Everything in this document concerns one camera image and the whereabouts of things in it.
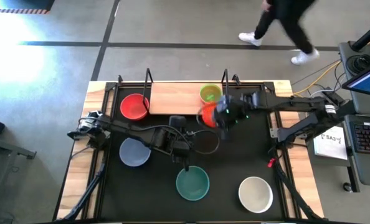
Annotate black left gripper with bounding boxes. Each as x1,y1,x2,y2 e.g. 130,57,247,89
158,126,194,172

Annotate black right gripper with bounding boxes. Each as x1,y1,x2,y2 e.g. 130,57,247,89
217,95,252,141

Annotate small orange plastic bowl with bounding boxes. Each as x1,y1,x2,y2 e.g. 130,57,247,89
198,101,219,129

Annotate large teal bowl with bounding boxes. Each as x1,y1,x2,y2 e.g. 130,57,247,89
176,165,211,202

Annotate small green plastic bowl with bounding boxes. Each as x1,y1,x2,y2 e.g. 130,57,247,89
199,83,224,104

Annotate large blue-grey bowl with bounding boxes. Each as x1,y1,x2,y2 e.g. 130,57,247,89
119,137,152,167

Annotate large white bowl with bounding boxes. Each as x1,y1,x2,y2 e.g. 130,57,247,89
238,176,274,214

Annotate large red bowl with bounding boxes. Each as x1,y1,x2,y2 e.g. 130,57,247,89
120,93,150,121

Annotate black table mat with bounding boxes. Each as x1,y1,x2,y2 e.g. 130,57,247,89
99,86,287,222

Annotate white paper sheet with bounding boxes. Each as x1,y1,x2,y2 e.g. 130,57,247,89
313,126,348,161

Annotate black power strip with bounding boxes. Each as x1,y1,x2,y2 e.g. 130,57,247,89
320,86,349,107

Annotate person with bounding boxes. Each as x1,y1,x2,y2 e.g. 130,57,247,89
238,0,320,65

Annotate computer monitor with blue screen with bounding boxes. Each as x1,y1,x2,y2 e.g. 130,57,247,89
342,58,370,99

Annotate dark grey side desk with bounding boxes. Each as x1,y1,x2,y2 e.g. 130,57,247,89
0,133,38,218

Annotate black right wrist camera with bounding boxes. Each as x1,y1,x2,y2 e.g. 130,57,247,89
217,95,235,114

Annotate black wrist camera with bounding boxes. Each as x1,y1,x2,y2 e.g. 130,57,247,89
168,114,188,129
217,95,235,114

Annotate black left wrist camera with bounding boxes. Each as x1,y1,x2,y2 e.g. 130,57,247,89
168,114,188,129

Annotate wooden shelf with black frame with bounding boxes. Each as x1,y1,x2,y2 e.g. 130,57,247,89
142,67,239,116

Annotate yellow cable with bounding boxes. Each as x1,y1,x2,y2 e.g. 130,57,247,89
292,60,341,96

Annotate coiled black cable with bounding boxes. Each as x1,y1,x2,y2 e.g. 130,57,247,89
346,54,370,74

